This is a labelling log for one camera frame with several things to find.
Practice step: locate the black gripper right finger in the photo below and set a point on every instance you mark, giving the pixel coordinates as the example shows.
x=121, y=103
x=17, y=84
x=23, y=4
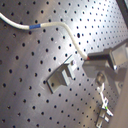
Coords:
x=106, y=54

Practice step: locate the grey metal cable clip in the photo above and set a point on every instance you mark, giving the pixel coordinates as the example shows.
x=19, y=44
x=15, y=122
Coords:
x=62, y=76

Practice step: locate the small metal bracket with wires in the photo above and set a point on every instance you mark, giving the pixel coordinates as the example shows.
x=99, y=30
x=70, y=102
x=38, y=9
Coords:
x=105, y=113

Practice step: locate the round metal screw post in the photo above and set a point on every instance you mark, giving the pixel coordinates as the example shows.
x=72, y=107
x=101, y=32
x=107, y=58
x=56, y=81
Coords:
x=100, y=79

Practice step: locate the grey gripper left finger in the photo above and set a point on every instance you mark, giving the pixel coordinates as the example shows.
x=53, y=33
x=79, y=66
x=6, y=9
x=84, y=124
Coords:
x=91, y=68

